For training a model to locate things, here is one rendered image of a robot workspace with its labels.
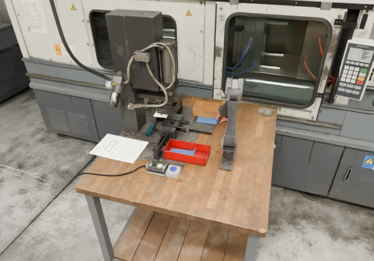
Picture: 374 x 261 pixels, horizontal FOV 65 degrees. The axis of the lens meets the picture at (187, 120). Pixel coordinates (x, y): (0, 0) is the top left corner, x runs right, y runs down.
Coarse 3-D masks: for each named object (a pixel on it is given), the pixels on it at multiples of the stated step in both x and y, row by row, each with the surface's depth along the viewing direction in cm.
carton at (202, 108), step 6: (198, 102) 214; (204, 102) 212; (210, 102) 211; (198, 108) 216; (204, 108) 215; (210, 108) 213; (216, 108) 212; (198, 114) 205; (204, 114) 204; (210, 114) 202; (216, 114) 201
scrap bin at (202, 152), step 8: (168, 144) 172; (176, 144) 176; (184, 144) 175; (192, 144) 173; (200, 144) 171; (168, 152) 166; (176, 152) 165; (200, 152) 173; (208, 152) 173; (176, 160) 168; (184, 160) 166; (192, 160) 164; (200, 160) 162
